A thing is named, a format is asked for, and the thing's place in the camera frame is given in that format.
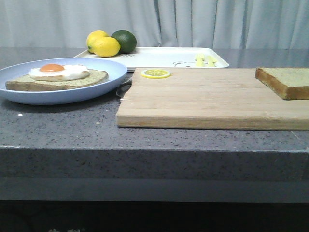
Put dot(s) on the blue round plate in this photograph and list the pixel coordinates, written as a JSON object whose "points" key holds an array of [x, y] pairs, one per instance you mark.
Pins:
{"points": [[115, 70]]}

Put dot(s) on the bread slice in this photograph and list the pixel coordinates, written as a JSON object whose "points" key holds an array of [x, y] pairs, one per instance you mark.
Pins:
{"points": [[288, 83], [26, 83]]}

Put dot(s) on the white rectangular tray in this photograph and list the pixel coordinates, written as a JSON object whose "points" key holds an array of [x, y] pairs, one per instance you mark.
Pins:
{"points": [[156, 57]]}

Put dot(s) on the lemon slice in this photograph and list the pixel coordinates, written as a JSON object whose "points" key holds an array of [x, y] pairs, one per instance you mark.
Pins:
{"points": [[155, 73]]}

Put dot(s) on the left yellow cutlery piece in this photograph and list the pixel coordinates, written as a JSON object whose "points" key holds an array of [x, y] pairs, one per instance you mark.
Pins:
{"points": [[199, 58]]}

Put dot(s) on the yellow cutlery piece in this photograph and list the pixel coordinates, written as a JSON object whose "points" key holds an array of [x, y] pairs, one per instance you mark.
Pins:
{"points": [[199, 58], [211, 61]]}

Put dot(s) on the green lime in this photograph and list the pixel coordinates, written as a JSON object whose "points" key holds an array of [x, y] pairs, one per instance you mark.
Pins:
{"points": [[127, 41]]}

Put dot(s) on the right yellow cutlery piece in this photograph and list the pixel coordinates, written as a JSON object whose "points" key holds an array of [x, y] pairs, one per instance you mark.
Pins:
{"points": [[211, 61]]}

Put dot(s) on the wooden cutting board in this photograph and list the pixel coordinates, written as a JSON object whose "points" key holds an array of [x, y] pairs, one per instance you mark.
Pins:
{"points": [[210, 98]]}

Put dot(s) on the front yellow lemon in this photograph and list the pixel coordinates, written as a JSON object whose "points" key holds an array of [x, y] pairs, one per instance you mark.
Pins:
{"points": [[105, 47]]}

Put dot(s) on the yellow lemon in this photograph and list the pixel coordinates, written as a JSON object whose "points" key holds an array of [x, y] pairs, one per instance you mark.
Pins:
{"points": [[105, 47], [92, 37]]}

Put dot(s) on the rear yellow lemon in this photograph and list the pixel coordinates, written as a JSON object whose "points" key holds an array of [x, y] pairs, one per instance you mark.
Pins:
{"points": [[92, 37]]}

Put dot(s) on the white curtain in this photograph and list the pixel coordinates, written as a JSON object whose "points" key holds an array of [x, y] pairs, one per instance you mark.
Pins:
{"points": [[219, 24]]}

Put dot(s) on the fried egg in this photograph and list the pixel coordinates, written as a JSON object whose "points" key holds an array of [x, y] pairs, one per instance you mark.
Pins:
{"points": [[56, 72]]}

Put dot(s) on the metal cutting board handle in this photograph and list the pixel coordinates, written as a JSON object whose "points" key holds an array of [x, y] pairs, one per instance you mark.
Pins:
{"points": [[123, 88]]}

